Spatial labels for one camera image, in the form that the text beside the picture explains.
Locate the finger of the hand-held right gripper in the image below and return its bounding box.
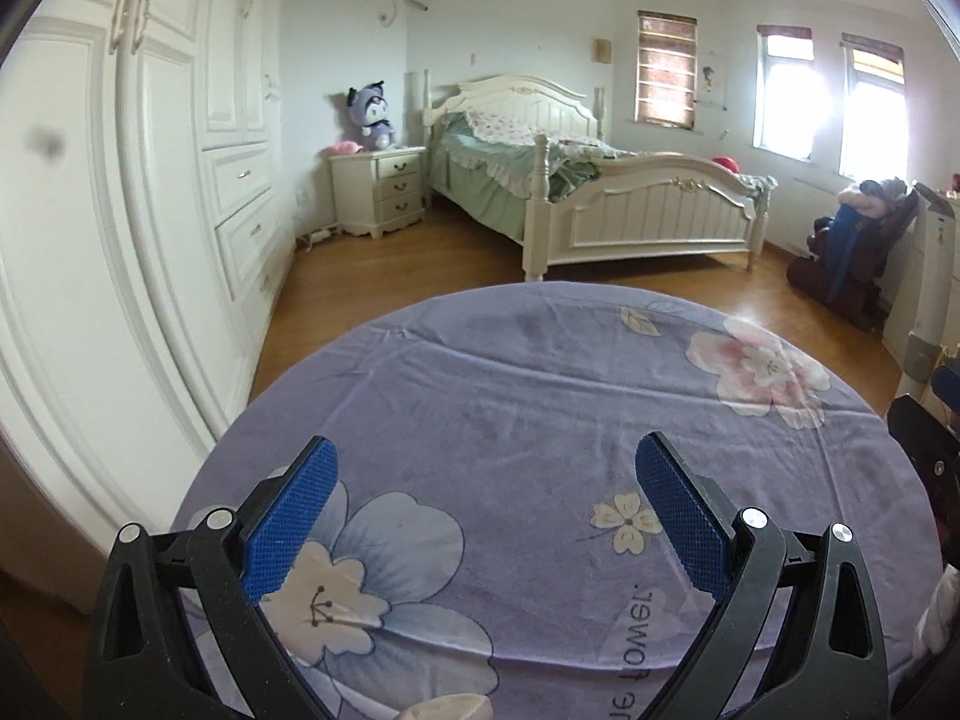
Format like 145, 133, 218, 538
887, 394, 960, 572

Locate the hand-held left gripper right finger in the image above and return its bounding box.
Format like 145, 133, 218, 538
634, 431, 890, 720

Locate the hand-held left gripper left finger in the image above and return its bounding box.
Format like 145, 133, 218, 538
82, 435, 338, 720

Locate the white plastic bag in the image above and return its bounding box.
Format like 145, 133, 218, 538
911, 577, 960, 655

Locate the purple floral tablecloth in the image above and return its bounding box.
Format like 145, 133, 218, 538
169, 281, 946, 720

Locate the white cabinet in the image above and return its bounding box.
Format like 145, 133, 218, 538
883, 181, 960, 398

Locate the dark brown massage chair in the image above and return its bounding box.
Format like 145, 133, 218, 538
786, 178, 920, 331

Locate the white fluffy tissue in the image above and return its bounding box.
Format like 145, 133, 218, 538
397, 694, 493, 720

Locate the blue cloth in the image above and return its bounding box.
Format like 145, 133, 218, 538
829, 206, 863, 305

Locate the white wooden bed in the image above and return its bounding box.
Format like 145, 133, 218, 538
421, 69, 773, 283

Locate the white wardrobe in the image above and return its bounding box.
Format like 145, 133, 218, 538
0, 0, 297, 616

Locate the white nightstand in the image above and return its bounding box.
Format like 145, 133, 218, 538
330, 146, 428, 241

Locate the white framed window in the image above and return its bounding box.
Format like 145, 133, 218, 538
838, 32, 912, 185
754, 25, 815, 162

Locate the purple plush toy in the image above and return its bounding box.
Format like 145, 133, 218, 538
343, 81, 398, 151

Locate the window with brown blind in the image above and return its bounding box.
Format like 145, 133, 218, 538
636, 11, 698, 128

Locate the wall poster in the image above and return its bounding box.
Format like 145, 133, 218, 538
701, 52, 730, 110

